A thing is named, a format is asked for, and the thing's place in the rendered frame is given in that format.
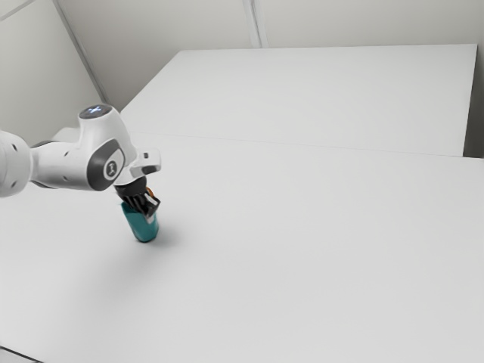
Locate teal faceted mug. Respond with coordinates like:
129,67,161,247
119,201,160,244

